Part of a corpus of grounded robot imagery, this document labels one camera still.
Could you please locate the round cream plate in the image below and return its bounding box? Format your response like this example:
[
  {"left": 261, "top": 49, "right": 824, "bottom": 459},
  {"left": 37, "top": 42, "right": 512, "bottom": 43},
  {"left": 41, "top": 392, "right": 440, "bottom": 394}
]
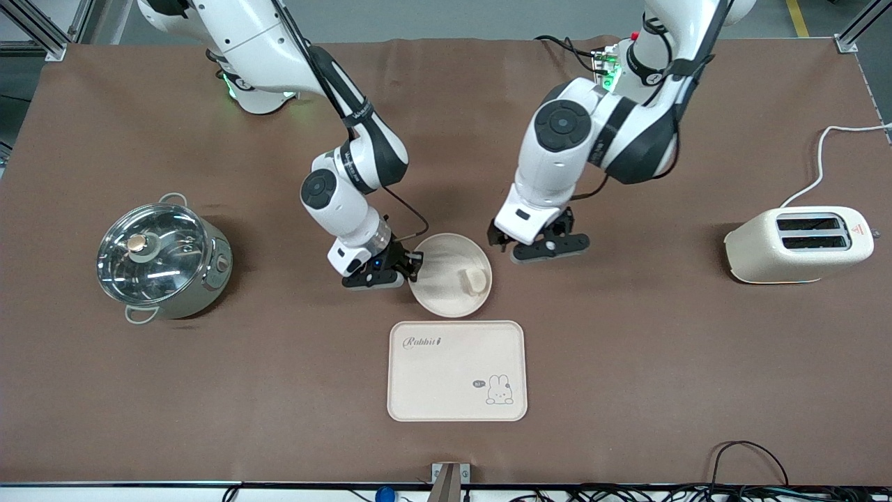
[{"left": 408, "top": 233, "right": 493, "bottom": 319}]

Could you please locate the cream rabbit print tray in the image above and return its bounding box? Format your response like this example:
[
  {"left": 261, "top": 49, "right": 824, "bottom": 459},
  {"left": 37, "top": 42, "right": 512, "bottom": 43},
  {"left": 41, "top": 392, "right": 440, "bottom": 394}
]
[{"left": 387, "top": 320, "right": 528, "bottom": 423}]

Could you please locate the stainless steel electric pot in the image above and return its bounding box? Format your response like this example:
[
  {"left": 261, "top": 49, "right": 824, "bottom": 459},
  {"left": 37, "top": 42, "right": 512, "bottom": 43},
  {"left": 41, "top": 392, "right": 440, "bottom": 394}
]
[{"left": 96, "top": 193, "right": 234, "bottom": 326}]

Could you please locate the glass pot lid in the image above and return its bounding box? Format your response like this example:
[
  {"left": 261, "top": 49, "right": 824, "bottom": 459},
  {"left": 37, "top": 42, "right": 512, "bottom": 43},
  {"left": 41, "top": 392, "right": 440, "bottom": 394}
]
[{"left": 96, "top": 204, "right": 210, "bottom": 306}]

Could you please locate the cream two-slot toaster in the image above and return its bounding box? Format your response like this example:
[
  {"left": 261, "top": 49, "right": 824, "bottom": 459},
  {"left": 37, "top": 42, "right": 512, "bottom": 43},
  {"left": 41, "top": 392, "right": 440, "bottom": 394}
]
[{"left": 723, "top": 206, "right": 876, "bottom": 285}]

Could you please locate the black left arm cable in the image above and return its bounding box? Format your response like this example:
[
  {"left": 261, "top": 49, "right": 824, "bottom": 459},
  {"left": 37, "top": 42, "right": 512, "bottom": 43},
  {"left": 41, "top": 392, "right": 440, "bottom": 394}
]
[{"left": 570, "top": 0, "right": 732, "bottom": 203}]

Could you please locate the black arm base cable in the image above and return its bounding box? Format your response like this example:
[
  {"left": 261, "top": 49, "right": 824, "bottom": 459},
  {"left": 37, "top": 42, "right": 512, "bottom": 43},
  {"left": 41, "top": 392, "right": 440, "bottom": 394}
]
[{"left": 533, "top": 34, "right": 606, "bottom": 75}]

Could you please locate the white toaster power cable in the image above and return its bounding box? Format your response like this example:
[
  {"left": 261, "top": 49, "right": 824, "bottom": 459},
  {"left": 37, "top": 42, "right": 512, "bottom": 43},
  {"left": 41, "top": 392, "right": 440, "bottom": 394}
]
[{"left": 778, "top": 123, "right": 892, "bottom": 209}]

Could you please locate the black looped cable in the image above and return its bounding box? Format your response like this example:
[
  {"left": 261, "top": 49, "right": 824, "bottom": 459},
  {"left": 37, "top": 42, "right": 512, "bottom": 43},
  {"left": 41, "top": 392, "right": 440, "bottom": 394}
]
[{"left": 709, "top": 440, "right": 791, "bottom": 489}]

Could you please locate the black cable bundle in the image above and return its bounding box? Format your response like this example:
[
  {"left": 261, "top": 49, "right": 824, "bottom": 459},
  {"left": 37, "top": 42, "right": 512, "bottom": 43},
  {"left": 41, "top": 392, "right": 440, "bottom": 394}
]
[{"left": 505, "top": 482, "right": 892, "bottom": 502}]

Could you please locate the aluminium frame post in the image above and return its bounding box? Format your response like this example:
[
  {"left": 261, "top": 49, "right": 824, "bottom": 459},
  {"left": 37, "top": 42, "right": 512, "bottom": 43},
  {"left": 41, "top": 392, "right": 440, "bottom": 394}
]
[
  {"left": 834, "top": 0, "right": 892, "bottom": 54},
  {"left": 0, "top": 0, "right": 95, "bottom": 62}
]

